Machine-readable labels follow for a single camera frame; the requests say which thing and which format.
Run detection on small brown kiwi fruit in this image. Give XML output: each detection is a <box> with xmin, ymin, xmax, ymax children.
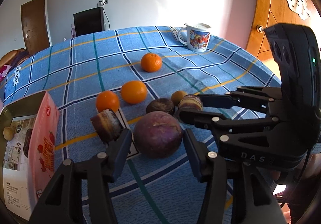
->
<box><xmin>171</xmin><ymin>91</ymin><xmax>188</xmax><ymax>106</ymax></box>

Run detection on large purple round fruit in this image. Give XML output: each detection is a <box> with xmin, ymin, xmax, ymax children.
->
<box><xmin>133</xmin><ymin>111</ymin><xmax>182</xmax><ymax>159</ymax></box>

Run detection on dark purple passion fruit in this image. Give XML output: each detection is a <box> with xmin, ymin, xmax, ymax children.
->
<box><xmin>146</xmin><ymin>98</ymin><xmax>175</xmax><ymax>115</ymax></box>

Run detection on mandarin orange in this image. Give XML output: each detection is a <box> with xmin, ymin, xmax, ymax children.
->
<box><xmin>140</xmin><ymin>53</ymin><xmax>162</xmax><ymax>73</ymax></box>

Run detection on large orange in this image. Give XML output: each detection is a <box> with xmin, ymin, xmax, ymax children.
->
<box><xmin>121</xmin><ymin>80</ymin><xmax>147</xmax><ymax>104</ymax></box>

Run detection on printed white ceramic mug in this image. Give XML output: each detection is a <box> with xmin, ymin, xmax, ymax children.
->
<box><xmin>177</xmin><ymin>23</ymin><xmax>211</xmax><ymax>53</ymax></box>

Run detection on pink metal tin box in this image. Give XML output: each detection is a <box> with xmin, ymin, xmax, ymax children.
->
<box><xmin>1</xmin><ymin>90</ymin><xmax>59</xmax><ymax>222</ymax></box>

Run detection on small yellow fruit in tin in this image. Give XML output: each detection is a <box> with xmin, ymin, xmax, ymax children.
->
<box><xmin>3</xmin><ymin>127</ymin><xmax>15</xmax><ymax>141</ymax></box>

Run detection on blue plaid tablecloth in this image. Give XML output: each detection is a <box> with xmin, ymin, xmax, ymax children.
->
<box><xmin>1</xmin><ymin>27</ymin><xmax>280</xmax><ymax>223</ymax></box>

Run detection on orange wooden door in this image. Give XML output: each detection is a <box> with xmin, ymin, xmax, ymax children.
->
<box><xmin>246</xmin><ymin>0</ymin><xmax>320</xmax><ymax>68</ymax></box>

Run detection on brown leather sofa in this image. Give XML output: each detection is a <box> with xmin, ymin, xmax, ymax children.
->
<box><xmin>0</xmin><ymin>48</ymin><xmax>30</xmax><ymax>82</ymax></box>

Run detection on black television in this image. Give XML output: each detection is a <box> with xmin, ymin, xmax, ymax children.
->
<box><xmin>73</xmin><ymin>7</ymin><xmax>105</xmax><ymax>37</ymax></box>

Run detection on dark brown interior door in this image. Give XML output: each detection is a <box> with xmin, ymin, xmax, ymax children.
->
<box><xmin>21</xmin><ymin>0</ymin><xmax>50</xmax><ymax>56</ymax></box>

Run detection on wall socket with cable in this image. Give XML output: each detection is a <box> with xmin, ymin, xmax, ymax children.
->
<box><xmin>96</xmin><ymin>0</ymin><xmax>111</xmax><ymax>30</ymax></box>

